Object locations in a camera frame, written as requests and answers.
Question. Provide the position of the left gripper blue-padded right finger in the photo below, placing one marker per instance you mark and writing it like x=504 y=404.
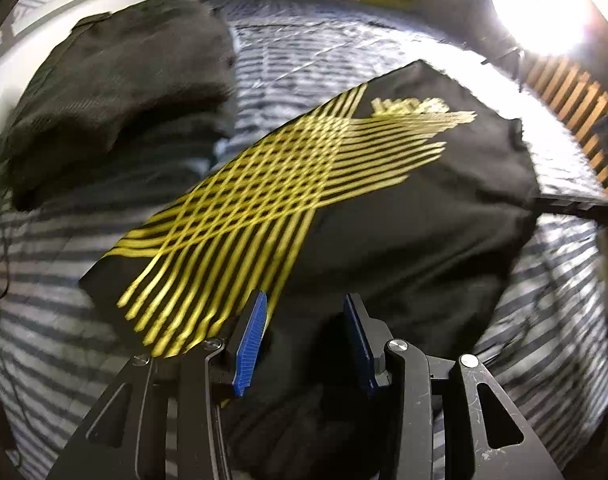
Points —
x=486 y=435

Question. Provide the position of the dark grey folded garment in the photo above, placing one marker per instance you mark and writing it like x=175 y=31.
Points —
x=122 y=87

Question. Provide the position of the wooden slatted bed frame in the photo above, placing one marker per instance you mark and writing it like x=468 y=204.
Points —
x=576 y=98

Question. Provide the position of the black shirt with yellow stripes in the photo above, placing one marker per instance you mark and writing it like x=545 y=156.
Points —
x=405 y=190

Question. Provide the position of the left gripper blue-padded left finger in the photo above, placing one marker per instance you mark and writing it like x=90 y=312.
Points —
x=124 y=434

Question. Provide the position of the blue white striped bedspread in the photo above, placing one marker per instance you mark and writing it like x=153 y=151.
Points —
x=547 y=340

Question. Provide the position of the black tripod of light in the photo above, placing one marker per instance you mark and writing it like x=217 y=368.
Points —
x=518 y=55

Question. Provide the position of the bright ring light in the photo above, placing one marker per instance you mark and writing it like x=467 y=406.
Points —
x=545 y=27

